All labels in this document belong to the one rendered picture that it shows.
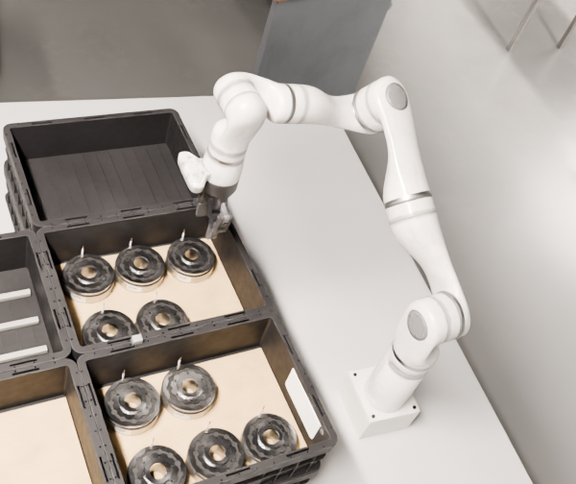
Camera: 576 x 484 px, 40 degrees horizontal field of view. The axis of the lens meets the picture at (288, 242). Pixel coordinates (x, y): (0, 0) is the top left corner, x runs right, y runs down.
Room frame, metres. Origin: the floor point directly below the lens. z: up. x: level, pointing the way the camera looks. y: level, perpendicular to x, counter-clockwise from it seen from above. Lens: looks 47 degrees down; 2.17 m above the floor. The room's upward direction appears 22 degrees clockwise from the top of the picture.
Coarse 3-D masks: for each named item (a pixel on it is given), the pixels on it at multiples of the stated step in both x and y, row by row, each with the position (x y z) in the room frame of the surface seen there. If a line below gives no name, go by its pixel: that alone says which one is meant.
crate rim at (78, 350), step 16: (176, 208) 1.12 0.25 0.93; (192, 208) 1.14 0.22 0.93; (64, 224) 0.97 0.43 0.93; (80, 224) 0.98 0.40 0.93; (96, 224) 1.00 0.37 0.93; (240, 240) 1.10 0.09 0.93; (48, 272) 0.85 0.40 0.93; (256, 272) 1.04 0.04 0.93; (256, 288) 1.00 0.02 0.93; (64, 304) 0.79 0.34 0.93; (64, 320) 0.76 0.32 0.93; (208, 320) 0.88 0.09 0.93; (224, 320) 0.90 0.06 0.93; (128, 336) 0.78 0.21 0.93; (144, 336) 0.80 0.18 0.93; (80, 352) 0.71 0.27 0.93
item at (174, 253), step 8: (176, 240) 1.09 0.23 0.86; (184, 240) 1.10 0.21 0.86; (192, 240) 1.11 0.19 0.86; (200, 240) 1.12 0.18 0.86; (176, 248) 1.08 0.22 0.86; (200, 248) 1.10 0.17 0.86; (208, 248) 1.11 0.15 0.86; (168, 256) 1.04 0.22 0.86; (176, 256) 1.05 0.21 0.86; (208, 256) 1.09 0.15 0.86; (176, 264) 1.03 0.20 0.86; (184, 264) 1.04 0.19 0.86; (192, 264) 1.05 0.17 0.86; (200, 264) 1.06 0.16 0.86; (208, 264) 1.07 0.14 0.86; (184, 272) 1.02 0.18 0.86; (192, 272) 1.03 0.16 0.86; (200, 272) 1.04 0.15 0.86
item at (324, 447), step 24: (264, 312) 0.95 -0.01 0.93; (168, 336) 0.81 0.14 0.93; (192, 336) 0.84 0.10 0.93; (288, 336) 0.92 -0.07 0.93; (96, 408) 0.63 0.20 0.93; (288, 456) 0.68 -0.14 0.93; (312, 456) 0.70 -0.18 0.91; (120, 480) 0.53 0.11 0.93; (216, 480) 0.59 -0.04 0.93; (240, 480) 0.61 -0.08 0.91
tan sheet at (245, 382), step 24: (216, 360) 0.87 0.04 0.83; (240, 360) 0.89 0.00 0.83; (264, 360) 0.91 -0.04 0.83; (216, 384) 0.82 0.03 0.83; (240, 384) 0.84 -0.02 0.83; (264, 384) 0.86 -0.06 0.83; (216, 408) 0.77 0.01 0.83; (240, 408) 0.79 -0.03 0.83; (264, 408) 0.81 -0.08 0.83; (288, 408) 0.83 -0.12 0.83; (144, 432) 0.67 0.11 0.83; (168, 432) 0.69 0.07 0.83; (192, 432) 0.70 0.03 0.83; (240, 432) 0.74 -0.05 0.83; (120, 456) 0.61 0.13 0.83; (216, 456) 0.68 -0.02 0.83; (192, 480) 0.62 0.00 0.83
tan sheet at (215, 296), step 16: (208, 240) 1.16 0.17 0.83; (112, 256) 1.01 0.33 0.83; (224, 272) 1.09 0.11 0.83; (112, 288) 0.94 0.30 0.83; (160, 288) 0.98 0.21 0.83; (176, 288) 1.00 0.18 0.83; (192, 288) 1.01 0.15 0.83; (208, 288) 1.03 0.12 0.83; (224, 288) 1.05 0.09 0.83; (80, 304) 0.87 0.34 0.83; (96, 304) 0.89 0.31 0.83; (112, 304) 0.90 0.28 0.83; (128, 304) 0.91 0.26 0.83; (192, 304) 0.97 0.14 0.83; (208, 304) 0.99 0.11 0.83; (224, 304) 1.01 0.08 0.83; (240, 304) 1.02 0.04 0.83; (80, 320) 0.84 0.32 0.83; (192, 320) 0.94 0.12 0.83; (80, 336) 0.80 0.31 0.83
